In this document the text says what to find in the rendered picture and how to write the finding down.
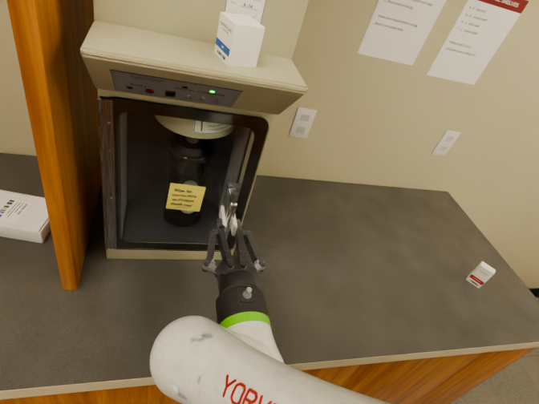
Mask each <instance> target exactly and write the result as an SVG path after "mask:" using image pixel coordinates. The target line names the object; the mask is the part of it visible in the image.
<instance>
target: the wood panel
mask: <svg viewBox="0 0 539 404"><path fill-rule="evenodd" d="M7 5H8V9H9V13H10V21H11V26H12V30H13V34H14V42H15V46H16V51H17V55H18V63H19V67H20V71H21V76H22V83H23V88H24V92H25V96H26V104H27V108H28V113H29V117H30V125H31V129H32V134H33V138H34V145H35V150H36V154H37V159H38V166H39V171H40V175H41V180H42V184H43V191H44V196H45V200H46V205H47V212H48V216H49V221H50V225H51V233H52V237H53V241H54V246H55V254H56V258H57V262H58V267H59V275H60V279H61V283H62V287H63V290H77V289H78V286H79V279H80V275H81V272H82V267H83V261H84V257H85V253H86V250H87V243H88V239H89V236H90V231H91V225H92V221H93V217H94V214H95V207H96V203H97V200H98V195H99V189H100V185H101V170H100V155H99V127H98V112H97V99H98V89H97V88H96V87H95V86H94V83H93V82H92V80H91V76H90V75H89V73H88V70H87V68H86V65H85V63H84V61H83V58H82V56H81V54H80V48H81V46H82V45H83V42H84V40H85V38H86V36H87V33H88V31H89V30H90V28H91V25H92V23H93V22H94V10H93V0H7Z"/></svg>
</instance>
